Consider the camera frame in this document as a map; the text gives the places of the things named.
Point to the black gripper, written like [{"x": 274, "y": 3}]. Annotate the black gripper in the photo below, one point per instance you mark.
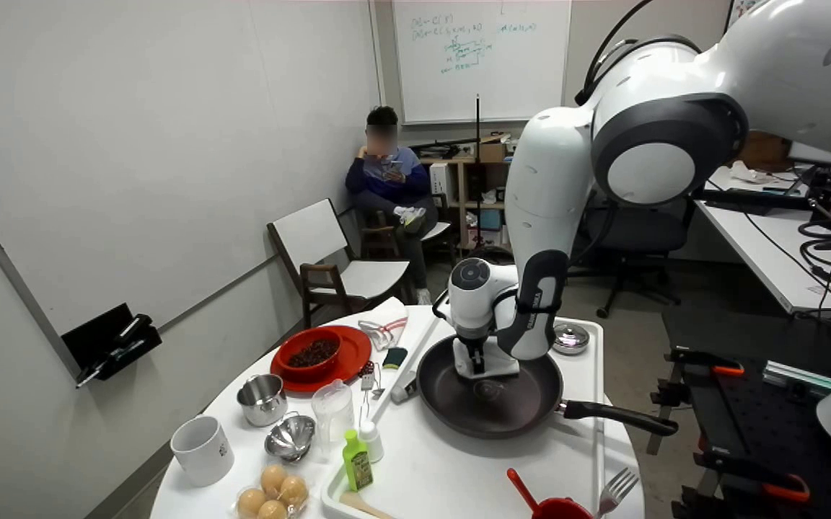
[{"x": 473, "y": 346}]

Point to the white cloth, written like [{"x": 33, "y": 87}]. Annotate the white cloth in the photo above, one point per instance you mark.
[{"x": 502, "y": 368}]

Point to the black frying pan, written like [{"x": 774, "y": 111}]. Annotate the black frying pan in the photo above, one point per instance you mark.
[{"x": 490, "y": 407}]

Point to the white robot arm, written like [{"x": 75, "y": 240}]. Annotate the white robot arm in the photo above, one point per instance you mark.
[{"x": 549, "y": 183}]

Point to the red striped white packet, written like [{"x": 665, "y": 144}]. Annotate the red striped white packet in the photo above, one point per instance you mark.
[{"x": 386, "y": 322}]

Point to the white plastic tray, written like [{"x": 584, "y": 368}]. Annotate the white plastic tray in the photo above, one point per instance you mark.
[{"x": 490, "y": 470}]

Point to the round silver lid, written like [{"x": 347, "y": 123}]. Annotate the round silver lid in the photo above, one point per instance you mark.
[{"x": 575, "y": 342}]

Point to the red bowl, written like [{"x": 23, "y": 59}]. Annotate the red bowl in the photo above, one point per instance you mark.
[
  {"x": 311, "y": 353},
  {"x": 359, "y": 351}
]

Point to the small white bottle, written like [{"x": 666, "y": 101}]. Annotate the small white bottle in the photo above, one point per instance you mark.
[{"x": 369, "y": 443}]

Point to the white seat chair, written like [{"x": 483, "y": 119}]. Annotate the white seat chair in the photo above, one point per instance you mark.
[{"x": 435, "y": 232}]

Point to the clear plastic measuring cup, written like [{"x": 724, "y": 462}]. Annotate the clear plastic measuring cup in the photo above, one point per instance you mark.
[{"x": 331, "y": 413}]

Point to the green plastic bottle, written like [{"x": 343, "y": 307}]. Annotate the green plastic bottle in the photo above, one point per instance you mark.
[{"x": 359, "y": 466}]

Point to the red cup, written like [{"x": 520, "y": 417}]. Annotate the red cup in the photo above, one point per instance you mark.
[{"x": 561, "y": 508}]

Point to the wooden shelf unit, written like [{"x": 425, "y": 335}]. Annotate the wooden shelf unit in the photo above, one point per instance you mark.
[{"x": 476, "y": 205}]

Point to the silver fork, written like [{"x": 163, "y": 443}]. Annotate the silver fork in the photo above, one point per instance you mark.
[{"x": 617, "y": 485}]

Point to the small stainless steel bowl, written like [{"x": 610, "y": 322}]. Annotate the small stainless steel bowl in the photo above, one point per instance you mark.
[{"x": 288, "y": 439}]

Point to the seated person blue sweater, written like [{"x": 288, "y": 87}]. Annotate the seated person blue sweater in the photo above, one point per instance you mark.
[{"x": 386, "y": 178}]

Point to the white folding chair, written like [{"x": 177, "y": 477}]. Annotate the white folding chair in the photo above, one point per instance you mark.
[{"x": 310, "y": 235}]

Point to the stainless steel cup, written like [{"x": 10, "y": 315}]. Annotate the stainless steel cup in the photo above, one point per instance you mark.
[{"x": 261, "y": 398}]

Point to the tan bread roll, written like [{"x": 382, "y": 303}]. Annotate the tan bread roll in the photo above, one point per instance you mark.
[
  {"x": 294, "y": 490},
  {"x": 274, "y": 477},
  {"x": 252, "y": 499},
  {"x": 271, "y": 512}
]

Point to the black tripod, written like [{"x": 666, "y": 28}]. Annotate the black tripod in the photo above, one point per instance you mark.
[{"x": 476, "y": 144}]

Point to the white mug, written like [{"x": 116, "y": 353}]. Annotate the white mug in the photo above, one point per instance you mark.
[{"x": 203, "y": 450}]

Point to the black breadboard table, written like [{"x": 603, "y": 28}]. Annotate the black breadboard table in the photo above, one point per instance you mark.
[{"x": 771, "y": 434}]

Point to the white desk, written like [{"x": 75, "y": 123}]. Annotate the white desk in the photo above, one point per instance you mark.
[{"x": 771, "y": 260}]

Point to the teal metal bar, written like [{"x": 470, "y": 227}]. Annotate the teal metal bar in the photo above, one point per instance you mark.
[{"x": 799, "y": 375}]

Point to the cardboard box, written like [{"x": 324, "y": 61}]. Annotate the cardboard box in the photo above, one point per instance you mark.
[{"x": 764, "y": 150}]

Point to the black marker tray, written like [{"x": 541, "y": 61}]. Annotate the black marker tray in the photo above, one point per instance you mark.
[{"x": 106, "y": 342}]

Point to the small wall whiteboard with writing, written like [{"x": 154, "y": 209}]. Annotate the small wall whiteboard with writing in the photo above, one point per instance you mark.
[{"x": 473, "y": 87}]

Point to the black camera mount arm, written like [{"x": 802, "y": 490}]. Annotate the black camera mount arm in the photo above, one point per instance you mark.
[{"x": 763, "y": 198}]

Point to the large blank wall whiteboard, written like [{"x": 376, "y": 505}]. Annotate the large blank wall whiteboard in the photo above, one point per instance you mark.
[{"x": 145, "y": 175}]

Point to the colourful wall poster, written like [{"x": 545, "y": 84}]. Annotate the colourful wall poster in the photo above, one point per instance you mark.
[{"x": 734, "y": 12}]

